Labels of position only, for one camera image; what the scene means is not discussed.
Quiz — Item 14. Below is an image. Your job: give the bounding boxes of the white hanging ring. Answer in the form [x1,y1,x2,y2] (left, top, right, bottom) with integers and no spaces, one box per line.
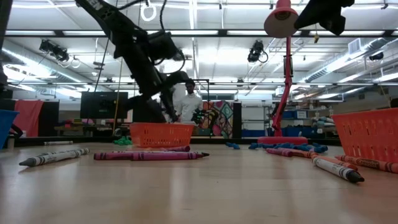
[139,1,157,22]

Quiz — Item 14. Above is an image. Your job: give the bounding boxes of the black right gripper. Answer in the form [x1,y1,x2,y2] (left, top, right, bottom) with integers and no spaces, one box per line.
[294,0,355,37]

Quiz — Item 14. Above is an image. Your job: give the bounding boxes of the person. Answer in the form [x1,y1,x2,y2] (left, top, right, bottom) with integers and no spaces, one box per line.
[175,79,205,125]

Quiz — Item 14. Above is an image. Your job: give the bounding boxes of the black aluminium table frame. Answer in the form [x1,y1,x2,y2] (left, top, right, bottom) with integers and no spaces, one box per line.
[14,136,341,147]

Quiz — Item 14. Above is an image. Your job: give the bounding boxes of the orange plastic basket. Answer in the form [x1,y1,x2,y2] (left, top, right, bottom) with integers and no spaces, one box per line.
[129,122,196,149]
[331,107,398,164]

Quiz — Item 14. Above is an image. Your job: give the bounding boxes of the black crayon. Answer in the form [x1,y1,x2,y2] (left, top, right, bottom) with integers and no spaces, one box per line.
[312,157,366,184]

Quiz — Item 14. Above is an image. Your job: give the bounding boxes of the red cloth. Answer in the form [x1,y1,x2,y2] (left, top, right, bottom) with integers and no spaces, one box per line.
[13,99,45,138]

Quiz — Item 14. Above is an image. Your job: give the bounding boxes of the colourful mural panel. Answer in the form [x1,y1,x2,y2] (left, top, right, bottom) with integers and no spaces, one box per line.
[201,101,234,139]

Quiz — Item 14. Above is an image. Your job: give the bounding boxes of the black device green lights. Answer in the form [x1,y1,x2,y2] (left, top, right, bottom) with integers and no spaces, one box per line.
[190,108,206,124]

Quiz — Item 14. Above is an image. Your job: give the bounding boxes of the red desk lamp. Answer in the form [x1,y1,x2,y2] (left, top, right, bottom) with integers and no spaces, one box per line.
[257,0,308,146]

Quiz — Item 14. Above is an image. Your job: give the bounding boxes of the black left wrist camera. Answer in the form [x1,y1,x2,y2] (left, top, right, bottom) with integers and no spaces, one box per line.
[148,30,185,62]

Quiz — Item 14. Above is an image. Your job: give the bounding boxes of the black monitor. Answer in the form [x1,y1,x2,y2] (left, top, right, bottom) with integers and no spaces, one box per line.
[80,91,129,119]

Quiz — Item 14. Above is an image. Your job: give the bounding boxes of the black pillar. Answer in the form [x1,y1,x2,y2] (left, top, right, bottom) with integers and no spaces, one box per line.
[233,101,243,139]

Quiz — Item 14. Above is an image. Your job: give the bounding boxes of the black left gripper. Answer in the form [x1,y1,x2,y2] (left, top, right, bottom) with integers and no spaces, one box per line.
[126,46,191,123]

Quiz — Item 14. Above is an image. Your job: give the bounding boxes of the black ceiling light rail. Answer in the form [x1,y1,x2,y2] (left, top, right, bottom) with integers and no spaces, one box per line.
[4,29,398,39]

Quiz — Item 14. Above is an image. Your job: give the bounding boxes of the blue storage bins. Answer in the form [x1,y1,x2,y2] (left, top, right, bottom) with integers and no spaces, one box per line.
[241,126,317,138]

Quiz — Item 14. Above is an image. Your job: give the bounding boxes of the black hanging cable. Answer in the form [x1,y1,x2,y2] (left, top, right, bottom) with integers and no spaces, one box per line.
[93,35,111,93]

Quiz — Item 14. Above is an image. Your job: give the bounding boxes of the yellow rope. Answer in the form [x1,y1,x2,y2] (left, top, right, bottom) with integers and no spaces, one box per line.
[112,57,124,134]

